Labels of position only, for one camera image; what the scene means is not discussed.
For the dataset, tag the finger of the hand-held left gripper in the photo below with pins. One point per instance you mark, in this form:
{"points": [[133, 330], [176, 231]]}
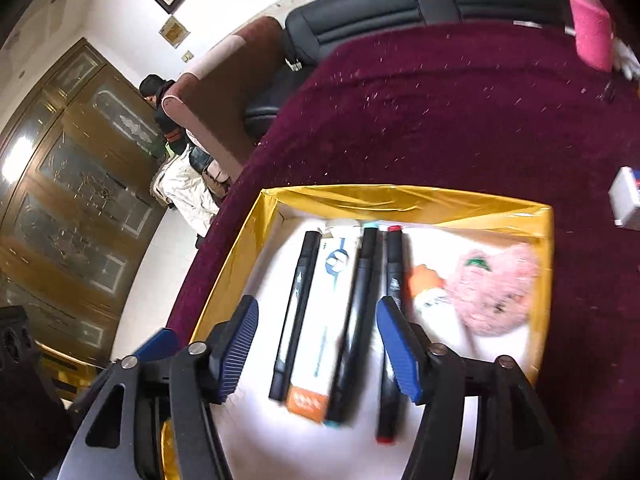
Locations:
{"points": [[160, 343]]}

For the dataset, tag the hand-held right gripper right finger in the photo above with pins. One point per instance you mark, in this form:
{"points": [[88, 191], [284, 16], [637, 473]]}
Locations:
{"points": [[400, 350]]}

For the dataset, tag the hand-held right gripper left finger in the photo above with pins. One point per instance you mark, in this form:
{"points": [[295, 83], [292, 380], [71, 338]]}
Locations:
{"points": [[235, 350]]}

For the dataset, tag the black marker teal cap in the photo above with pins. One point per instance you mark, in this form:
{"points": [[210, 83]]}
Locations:
{"points": [[357, 310]]}

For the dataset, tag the white bottle orange cap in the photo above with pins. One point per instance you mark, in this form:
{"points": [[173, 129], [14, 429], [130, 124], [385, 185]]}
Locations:
{"points": [[425, 290]]}

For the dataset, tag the long white blue box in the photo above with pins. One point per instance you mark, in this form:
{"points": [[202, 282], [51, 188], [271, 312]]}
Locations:
{"points": [[325, 310]]}

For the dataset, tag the pink plush toy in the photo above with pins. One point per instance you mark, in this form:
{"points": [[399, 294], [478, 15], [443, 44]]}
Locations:
{"points": [[495, 295]]}

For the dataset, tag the yellow cardboard box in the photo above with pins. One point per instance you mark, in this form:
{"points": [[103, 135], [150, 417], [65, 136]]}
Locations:
{"points": [[400, 205]]}

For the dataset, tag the small white printed box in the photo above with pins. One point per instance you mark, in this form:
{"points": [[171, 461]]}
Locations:
{"points": [[627, 200]]}

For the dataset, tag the wooden glass door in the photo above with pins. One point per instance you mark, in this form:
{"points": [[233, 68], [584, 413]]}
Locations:
{"points": [[75, 160]]}

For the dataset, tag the brown armchair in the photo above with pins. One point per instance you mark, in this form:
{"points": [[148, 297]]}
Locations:
{"points": [[225, 85]]}

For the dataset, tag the black leather sofa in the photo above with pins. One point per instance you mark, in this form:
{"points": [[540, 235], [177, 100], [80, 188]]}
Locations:
{"points": [[375, 5]]}

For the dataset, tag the white tissue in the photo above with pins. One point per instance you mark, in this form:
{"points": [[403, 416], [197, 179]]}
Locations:
{"points": [[627, 60]]}

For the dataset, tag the pink knit-covered thermos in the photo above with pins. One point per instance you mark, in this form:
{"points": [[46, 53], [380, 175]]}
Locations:
{"points": [[592, 30]]}

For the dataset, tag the wall switch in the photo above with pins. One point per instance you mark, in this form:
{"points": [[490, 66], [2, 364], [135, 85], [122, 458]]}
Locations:
{"points": [[188, 55]]}

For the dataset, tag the small gold wall plaque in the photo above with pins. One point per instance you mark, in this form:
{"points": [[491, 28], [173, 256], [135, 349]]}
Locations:
{"points": [[174, 31]]}

